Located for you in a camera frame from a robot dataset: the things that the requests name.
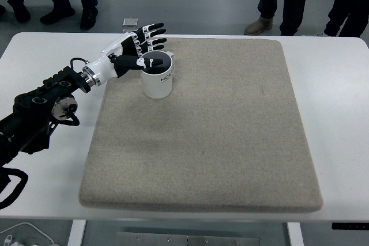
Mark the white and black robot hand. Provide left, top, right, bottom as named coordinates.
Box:
left=81, top=23, right=167, bottom=87

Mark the white ribbed cup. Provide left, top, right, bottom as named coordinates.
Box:
left=140, top=50, right=175, bottom=99

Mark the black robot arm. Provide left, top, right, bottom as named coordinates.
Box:
left=1, top=65, right=100, bottom=209

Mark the small silver box on floor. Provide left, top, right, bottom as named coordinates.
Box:
left=122, top=17, right=138, bottom=28

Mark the black leather shoe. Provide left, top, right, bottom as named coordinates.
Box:
left=80, top=7, right=98, bottom=30
left=40, top=8, right=75, bottom=25

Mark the beige felt mat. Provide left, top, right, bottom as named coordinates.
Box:
left=79, top=38, right=323, bottom=213

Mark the tan suede boot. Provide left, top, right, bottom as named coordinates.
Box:
left=244, top=17, right=273, bottom=36

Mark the black table control panel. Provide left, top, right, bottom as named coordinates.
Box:
left=332, top=222, right=369, bottom=230

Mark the white cable under table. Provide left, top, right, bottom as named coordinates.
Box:
left=0, top=222, right=55, bottom=246

